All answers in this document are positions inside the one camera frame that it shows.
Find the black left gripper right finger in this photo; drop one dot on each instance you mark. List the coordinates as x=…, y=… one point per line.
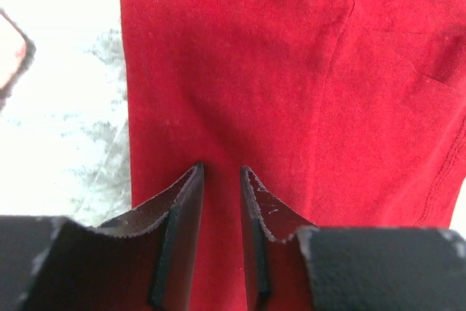
x=290, y=264

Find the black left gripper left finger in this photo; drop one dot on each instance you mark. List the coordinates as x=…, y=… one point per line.
x=140, y=260

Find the red t shirt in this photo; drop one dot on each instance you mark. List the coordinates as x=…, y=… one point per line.
x=352, y=112

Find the folded pink t shirt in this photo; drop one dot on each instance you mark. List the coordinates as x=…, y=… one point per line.
x=17, y=55

